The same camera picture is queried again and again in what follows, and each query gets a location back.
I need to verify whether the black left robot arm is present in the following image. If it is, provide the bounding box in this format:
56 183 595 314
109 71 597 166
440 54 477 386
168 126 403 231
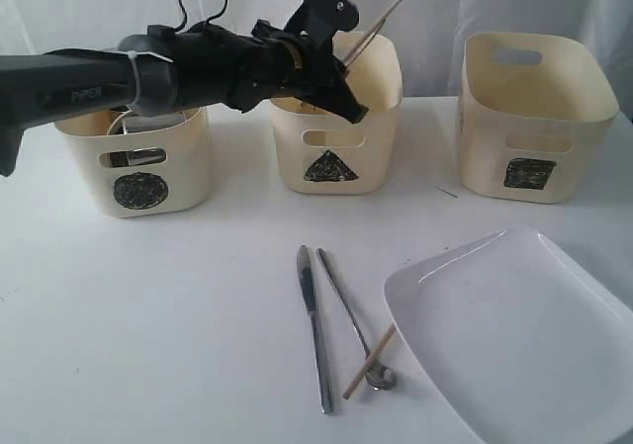
1 0 367 176

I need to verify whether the cream bin with square mark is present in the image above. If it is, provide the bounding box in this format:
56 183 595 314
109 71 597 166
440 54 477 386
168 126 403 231
457 32 619 204

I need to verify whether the steel fork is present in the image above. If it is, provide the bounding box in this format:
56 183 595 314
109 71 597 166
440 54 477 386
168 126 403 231
342 18 386 69

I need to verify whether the cream bin with circle mark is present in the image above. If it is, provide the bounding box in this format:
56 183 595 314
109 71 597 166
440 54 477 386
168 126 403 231
55 108 212 218

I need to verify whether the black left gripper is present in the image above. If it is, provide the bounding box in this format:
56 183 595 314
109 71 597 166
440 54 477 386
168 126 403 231
231 19 368 123

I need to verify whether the steel table knife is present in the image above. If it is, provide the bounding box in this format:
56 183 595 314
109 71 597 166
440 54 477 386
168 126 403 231
297 245 334 415

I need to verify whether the cream bin with triangle mark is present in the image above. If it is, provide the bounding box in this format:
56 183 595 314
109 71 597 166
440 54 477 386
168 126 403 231
271 35 403 195

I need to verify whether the white square plate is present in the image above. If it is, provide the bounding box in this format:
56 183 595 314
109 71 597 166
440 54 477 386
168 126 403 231
384 228 632 443

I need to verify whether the white curtain backdrop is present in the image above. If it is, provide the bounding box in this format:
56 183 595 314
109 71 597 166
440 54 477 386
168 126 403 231
1 0 632 113

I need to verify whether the steel long spoon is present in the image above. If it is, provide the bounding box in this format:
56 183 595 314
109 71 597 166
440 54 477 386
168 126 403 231
316 248 398 391

